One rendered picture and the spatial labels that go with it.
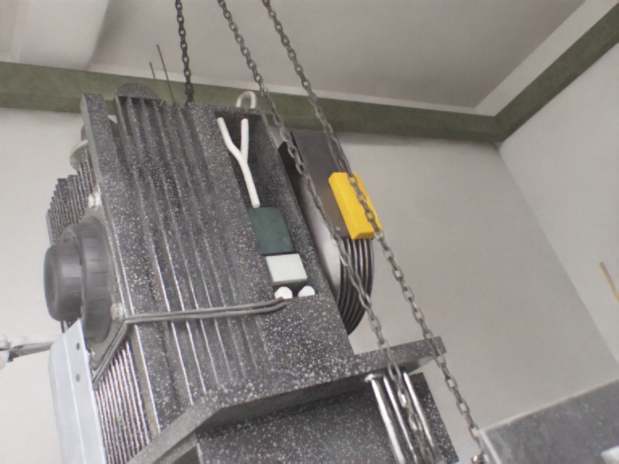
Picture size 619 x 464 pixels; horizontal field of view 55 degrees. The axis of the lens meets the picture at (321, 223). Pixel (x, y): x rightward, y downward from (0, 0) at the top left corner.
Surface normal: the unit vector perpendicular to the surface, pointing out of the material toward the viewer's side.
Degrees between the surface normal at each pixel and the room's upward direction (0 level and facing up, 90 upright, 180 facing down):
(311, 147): 90
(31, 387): 90
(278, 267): 90
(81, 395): 90
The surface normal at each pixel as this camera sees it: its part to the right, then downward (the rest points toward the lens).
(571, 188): -0.80, 0.04
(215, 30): 0.33, 0.86
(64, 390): -0.68, -0.07
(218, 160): 0.49, -0.51
